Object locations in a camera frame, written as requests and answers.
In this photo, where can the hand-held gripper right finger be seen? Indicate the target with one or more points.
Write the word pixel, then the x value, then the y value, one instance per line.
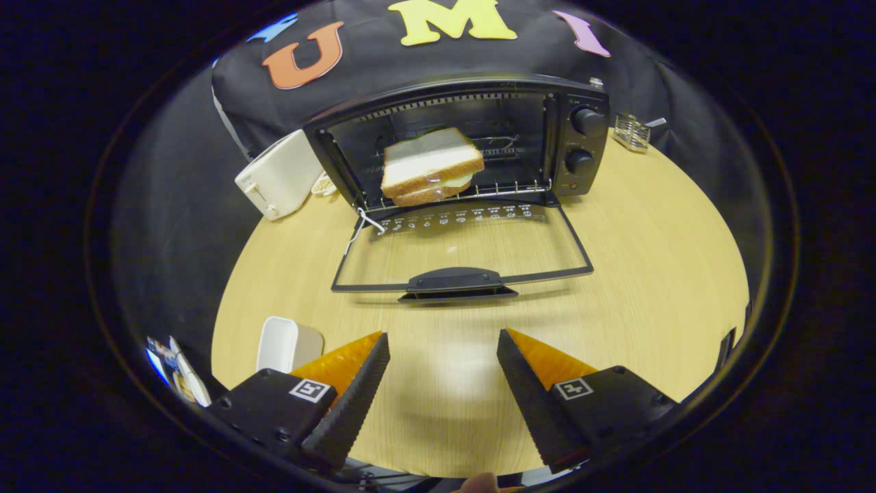
pixel 530 397

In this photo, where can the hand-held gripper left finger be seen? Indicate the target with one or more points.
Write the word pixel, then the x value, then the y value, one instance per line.
pixel 356 397

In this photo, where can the sandwich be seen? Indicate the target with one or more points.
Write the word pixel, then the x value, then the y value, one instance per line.
pixel 428 164

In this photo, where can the black toaster oven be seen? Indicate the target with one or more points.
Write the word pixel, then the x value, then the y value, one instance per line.
pixel 582 137

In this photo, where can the white pop-up toaster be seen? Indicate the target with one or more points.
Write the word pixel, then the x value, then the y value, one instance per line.
pixel 277 178

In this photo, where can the white rectangular tray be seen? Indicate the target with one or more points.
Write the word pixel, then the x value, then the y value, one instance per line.
pixel 280 342

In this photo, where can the white plastic item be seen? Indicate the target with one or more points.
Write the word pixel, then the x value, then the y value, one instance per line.
pixel 191 380

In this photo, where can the blue printed box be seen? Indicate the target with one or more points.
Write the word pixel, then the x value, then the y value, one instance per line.
pixel 157 356

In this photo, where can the small snack packet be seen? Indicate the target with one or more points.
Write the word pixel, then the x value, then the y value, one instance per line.
pixel 323 185

